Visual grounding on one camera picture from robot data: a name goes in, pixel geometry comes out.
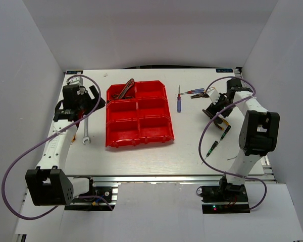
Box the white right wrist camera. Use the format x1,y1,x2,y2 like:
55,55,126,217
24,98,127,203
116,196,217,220
207,88,220,105

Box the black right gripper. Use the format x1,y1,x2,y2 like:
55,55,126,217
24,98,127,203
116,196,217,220
206,93,236,124

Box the silver open-end wrench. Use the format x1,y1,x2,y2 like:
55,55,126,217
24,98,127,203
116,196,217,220
82,118,91,145

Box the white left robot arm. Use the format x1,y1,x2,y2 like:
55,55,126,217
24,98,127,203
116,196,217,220
25,84,105,206

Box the aluminium table frame rail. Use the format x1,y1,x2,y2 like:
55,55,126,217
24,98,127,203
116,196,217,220
36,173,276,183

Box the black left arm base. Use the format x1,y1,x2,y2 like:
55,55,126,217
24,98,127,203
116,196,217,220
64,179,119,211

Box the green black precision screwdriver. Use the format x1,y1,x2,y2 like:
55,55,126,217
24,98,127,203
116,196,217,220
202,141,219,164
220,125,231,140

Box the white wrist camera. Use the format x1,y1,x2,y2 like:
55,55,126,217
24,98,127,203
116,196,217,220
207,88,220,105
67,77,83,87

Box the red six-compartment organizer tray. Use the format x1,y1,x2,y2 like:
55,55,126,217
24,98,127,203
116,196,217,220
105,80,175,148

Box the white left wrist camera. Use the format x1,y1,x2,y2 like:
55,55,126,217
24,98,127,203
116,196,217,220
67,77,83,87

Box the blue red handled screwdriver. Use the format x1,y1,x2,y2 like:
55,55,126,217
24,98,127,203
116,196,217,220
180,88,205,95

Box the yellow handled pliers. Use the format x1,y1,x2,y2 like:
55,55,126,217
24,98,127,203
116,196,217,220
213,117,230,131
190,92,209,99

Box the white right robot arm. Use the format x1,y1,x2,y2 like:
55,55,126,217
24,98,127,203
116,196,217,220
204,76,280,201

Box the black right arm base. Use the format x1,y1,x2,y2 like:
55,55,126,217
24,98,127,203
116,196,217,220
196,185,250,214

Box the blue corner label sticker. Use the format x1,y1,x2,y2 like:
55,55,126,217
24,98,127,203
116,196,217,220
216,69,234,73
65,70,83,75

